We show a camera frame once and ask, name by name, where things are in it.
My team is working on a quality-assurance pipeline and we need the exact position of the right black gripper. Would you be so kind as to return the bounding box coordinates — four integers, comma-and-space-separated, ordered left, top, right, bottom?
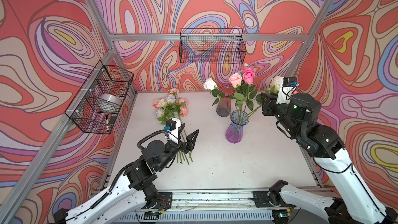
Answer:
260, 92, 300, 136

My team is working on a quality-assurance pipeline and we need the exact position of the cream rose stem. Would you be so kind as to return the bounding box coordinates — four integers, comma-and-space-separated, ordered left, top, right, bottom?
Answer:
247, 75, 284, 119

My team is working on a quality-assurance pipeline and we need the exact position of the purple glass vase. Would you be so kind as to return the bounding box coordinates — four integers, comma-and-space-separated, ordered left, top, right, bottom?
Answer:
225, 111, 249, 144

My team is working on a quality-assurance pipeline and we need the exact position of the red glass vase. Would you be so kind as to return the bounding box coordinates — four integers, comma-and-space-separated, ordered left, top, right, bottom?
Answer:
216, 86, 234, 117

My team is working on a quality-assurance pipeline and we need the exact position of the white rose stem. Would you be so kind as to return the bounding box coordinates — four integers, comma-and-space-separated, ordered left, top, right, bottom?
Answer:
203, 78, 226, 105

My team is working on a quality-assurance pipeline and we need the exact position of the light blue flower stem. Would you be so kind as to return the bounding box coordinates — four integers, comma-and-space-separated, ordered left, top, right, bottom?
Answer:
238, 63, 249, 76

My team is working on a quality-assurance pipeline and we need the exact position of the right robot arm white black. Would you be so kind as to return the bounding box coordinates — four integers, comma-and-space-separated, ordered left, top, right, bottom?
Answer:
256, 93, 398, 224

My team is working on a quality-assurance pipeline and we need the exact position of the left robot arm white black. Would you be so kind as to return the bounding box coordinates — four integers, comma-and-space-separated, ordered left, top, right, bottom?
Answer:
53, 128, 199, 224

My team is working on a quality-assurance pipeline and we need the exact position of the pale pink flower bunch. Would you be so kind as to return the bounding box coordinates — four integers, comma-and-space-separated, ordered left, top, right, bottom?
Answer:
153, 88, 193, 165

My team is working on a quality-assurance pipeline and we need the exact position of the black marker pen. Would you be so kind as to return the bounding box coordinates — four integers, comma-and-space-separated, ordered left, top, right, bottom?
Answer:
105, 115, 110, 133

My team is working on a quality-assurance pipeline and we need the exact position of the silver tape roll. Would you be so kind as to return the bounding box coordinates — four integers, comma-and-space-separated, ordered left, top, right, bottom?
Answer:
97, 93, 122, 113

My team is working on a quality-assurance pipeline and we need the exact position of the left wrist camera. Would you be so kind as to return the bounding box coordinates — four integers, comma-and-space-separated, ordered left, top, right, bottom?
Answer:
164, 118, 181, 145

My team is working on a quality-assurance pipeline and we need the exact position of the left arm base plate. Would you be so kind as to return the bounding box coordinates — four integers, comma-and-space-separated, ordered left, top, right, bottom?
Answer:
140, 191, 173, 211

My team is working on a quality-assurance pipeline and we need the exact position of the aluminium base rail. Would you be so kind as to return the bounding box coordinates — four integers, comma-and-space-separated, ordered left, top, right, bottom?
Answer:
86, 188, 336, 212

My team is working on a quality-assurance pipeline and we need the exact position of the back black wire basket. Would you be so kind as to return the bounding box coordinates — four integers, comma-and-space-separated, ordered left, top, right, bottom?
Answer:
179, 27, 247, 64

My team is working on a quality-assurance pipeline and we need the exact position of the black wire basket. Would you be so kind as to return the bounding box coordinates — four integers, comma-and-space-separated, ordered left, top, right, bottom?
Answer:
65, 61, 134, 134
179, 27, 247, 64

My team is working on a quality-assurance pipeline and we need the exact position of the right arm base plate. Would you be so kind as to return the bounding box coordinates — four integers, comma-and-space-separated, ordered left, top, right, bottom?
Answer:
251, 190, 296, 208

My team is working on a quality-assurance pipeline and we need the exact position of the left black wire basket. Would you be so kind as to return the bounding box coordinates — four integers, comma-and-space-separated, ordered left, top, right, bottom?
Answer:
65, 61, 134, 134

